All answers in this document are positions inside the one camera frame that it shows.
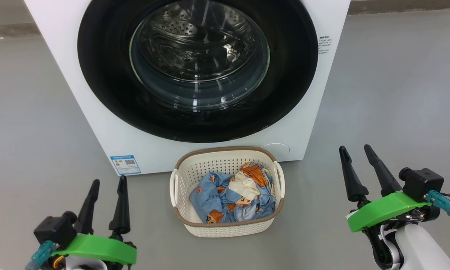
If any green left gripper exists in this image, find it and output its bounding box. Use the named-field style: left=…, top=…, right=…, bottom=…
left=41, top=175, right=137, bottom=270

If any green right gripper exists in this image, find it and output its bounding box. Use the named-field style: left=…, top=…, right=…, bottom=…
left=339, top=144, right=441, bottom=233

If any blue cartoon print garment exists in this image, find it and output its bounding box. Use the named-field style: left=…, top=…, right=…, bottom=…
left=189, top=161, right=277, bottom=224

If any round black glass washer door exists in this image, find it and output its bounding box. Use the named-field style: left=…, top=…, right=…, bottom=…
left=77, top=0, right=319, bottom=143

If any cream perforated laundry basket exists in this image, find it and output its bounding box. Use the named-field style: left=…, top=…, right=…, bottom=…
left=169, top=146, right=285, bottom=238

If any white front-load washing machine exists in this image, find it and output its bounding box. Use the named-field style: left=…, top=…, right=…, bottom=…
left=24, top=0, right=351, bottom=177

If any blue energy label sticker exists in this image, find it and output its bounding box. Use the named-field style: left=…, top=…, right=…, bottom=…
left=110, top=155, right=141, bottom=176

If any round white filter cover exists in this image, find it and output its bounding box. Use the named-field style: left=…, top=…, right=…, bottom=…
left=261, top=143, right=290, bottom=155

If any printed warning text label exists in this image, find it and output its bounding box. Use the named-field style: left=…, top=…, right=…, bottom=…
left=318, top=36, right=332, bottom=55

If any right camera cable teal plug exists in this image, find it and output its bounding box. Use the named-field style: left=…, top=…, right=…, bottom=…
left=427, top=190, right=450, bottom=222

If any camera cable teal plug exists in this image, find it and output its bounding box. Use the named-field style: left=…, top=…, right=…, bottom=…
left=427, top=190, right=450, bottom=222
left=25, top=241, right=56, bottom=270

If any left camera cable teal plug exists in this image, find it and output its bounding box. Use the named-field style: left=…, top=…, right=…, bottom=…
left=25, top=241, right=56, bottom=270

